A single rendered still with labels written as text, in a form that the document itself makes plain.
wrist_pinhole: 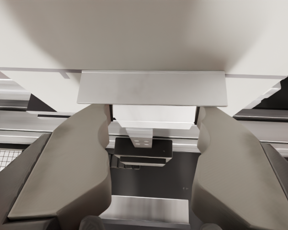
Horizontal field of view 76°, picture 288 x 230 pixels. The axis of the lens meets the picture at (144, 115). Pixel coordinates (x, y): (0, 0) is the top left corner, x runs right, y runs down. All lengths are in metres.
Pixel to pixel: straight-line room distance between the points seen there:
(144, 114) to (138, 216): 0.10
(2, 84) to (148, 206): 0.21
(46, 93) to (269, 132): 0.47
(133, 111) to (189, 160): 0.56
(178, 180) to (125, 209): 0.52
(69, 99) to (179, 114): 0.10
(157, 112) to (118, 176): 0.55
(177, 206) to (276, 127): 0.38
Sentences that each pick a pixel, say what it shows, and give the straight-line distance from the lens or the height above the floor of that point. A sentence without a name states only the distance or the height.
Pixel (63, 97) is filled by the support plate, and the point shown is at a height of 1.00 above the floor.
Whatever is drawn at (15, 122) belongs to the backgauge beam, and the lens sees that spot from 0.56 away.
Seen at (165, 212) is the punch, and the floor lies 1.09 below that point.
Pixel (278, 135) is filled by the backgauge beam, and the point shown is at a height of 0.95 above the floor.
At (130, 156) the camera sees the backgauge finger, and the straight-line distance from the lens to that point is 0.39.
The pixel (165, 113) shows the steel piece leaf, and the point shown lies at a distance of 0.18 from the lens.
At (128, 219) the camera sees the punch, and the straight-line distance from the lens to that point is 0.20.
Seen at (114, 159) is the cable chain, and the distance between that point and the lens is 0.58.
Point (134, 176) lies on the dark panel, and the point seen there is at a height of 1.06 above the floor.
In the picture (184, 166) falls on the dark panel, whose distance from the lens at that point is 0.71.
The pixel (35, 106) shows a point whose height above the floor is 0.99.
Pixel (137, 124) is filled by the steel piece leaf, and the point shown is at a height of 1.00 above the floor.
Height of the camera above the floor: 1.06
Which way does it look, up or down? 18 degrees down
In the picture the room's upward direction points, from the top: 177 degrees counter-clockwise
